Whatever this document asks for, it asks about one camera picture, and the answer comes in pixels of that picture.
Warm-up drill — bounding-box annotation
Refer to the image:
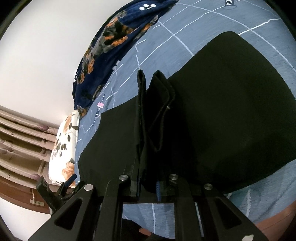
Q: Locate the black pants orange lining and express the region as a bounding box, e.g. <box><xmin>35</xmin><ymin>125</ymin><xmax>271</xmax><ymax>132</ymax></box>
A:
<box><xmin>78</xmin><ymin>32</ymin><xmax>295</xmax><ymax>193</ymax></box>

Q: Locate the white floral pillow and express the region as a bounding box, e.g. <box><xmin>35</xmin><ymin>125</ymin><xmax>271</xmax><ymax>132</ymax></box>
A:
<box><xmin>48</xmin><ymin>110</ymin><xmax>79</xmax><ymax>185</ymax></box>

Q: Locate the beige patterned curtain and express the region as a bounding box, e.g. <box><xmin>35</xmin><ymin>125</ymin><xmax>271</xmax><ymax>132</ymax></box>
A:
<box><xmin>1</xmin><ymin>106</ymin><xmax>58</xmax><ymax>184</ymax></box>

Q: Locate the navy dog print blanket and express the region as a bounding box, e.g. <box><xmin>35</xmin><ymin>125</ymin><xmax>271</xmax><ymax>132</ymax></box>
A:
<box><xmin>72</xmin><ymin>1</ymin><xmax>176</xmax><ymax>116</ymax></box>

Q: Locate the blue grid bed sheet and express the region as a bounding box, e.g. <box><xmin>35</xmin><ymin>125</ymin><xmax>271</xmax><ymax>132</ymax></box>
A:
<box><xmin>76</xmin><ymin>1</ymin><xmax>295</xmax><ymax>240</ymax></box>

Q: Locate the brown wooden bed frame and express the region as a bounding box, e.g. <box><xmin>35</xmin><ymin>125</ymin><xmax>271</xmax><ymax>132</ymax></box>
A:
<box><xmin>0</xmin><ymin>177</ymin><xmax>50</xmax><ymax>214</ymax></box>

